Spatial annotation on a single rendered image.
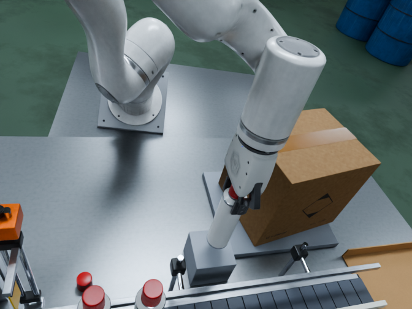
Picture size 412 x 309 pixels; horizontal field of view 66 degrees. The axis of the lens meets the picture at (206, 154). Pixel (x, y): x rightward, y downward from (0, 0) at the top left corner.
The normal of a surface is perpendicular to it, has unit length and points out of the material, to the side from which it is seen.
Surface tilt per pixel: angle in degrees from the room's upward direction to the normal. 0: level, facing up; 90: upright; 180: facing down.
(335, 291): 0
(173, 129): 0
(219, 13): 71
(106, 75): 94
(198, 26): 100
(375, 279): 0
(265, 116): 90
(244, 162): 87
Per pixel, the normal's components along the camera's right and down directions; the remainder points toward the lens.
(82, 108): 0.21, -0.71
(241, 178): -0.93, 0.06
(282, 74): -0.48, 0.52
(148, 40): 0.34, 0.00
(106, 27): 0.32, 0.83
